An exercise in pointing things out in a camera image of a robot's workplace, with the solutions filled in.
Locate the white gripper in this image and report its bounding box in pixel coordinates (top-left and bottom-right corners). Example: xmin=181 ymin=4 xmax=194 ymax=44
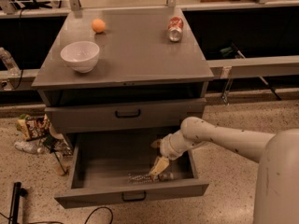
xmin=149 ymin=131 xmax=193 ymax=176

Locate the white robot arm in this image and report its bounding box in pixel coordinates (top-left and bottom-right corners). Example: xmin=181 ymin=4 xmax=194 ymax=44
xmin=149 ymin=117 xmax=299 ymax=224

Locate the closed grey upper drawer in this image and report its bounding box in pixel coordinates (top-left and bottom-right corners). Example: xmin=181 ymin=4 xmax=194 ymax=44
xmin=46 ymin=98 xmax=206 ymax=133

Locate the open grey lower drawer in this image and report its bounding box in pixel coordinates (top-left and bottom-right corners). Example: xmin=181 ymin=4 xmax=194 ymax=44
xmin=55 ymin=127 xmax=208 ymax=208

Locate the grey drawer cabinet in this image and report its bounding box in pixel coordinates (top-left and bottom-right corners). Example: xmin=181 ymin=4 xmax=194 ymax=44
xmin=31 ymin=7 xmax=215 ymax=142

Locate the plastic bottle on floor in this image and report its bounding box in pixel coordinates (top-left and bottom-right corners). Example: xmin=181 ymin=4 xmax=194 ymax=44
xmin=14 ymin=141 xmax=44 ymax=154

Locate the white ceramic bowl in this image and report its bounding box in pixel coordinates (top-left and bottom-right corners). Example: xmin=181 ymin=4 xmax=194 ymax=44
xmin=60 ymin=41 xmax=100 ymax=73

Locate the red soda can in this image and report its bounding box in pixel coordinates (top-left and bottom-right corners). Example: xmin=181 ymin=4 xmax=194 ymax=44
xmin=167 ymin=16 xmax=184 ymax=42

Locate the snack chip bag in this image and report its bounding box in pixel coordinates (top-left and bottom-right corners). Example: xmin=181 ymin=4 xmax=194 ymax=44
xmin=17 ymin=114 xmax=50 ymax=141

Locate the orange fruit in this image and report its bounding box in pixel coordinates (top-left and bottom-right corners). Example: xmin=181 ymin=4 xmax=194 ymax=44
xmin=92 ymin=19 xmax=106 ymax=34

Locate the black stand on floor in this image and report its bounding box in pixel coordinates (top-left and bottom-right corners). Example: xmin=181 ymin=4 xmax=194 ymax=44
xmin=8 ymin=182 xmax=28 ymax=224

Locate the black floor cable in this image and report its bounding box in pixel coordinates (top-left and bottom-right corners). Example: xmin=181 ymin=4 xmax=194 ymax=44
xmin=0 ymin=206 xmax=114 ymax=224

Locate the clear bottle on left rail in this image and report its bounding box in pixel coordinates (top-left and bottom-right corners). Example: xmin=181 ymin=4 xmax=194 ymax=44
xmin=0 ymin=48 xmax=21 ymax=77

